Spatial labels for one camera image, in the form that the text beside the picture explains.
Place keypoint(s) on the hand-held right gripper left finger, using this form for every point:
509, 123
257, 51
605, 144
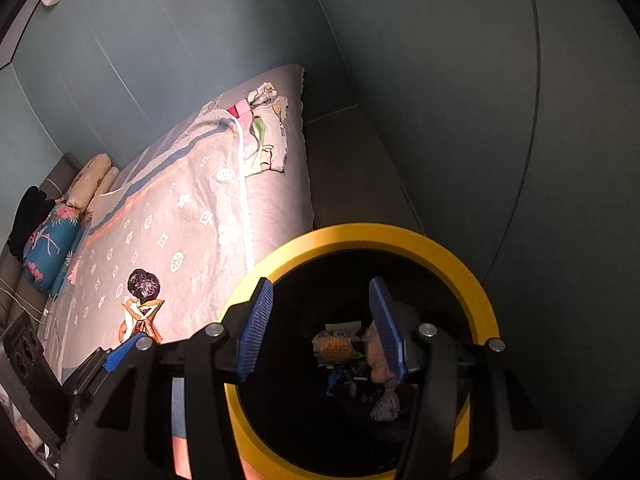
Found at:
255, 330

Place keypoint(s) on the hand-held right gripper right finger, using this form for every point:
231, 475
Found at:
387, 330

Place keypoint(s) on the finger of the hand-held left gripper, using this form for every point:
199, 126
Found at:
120, 356

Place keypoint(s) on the orange and white wrapper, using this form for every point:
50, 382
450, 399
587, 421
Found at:
140, 317

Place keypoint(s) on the white snack packet orange print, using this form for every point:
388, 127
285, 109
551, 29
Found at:
336, 345

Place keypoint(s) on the black plastic bag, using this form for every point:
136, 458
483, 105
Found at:
144, 282

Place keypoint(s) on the black bin with yellow rim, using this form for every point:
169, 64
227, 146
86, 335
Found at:
360, 237

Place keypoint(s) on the black speaker box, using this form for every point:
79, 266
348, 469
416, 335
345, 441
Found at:
22, 355

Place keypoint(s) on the small pink cloth item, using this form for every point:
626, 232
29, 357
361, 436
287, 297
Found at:
75, 270

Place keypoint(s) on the blue floral folded quilt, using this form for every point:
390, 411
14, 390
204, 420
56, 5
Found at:
50, 245

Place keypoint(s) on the patterned grey orange blue blanket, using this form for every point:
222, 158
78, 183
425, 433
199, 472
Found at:
165, 220

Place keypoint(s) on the black clothing pile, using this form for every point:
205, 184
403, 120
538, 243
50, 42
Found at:
27, 220

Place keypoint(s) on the beige pillows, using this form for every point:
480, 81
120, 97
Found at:
92, 175

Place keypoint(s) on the floral pink green cloth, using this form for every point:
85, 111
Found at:
270, 130

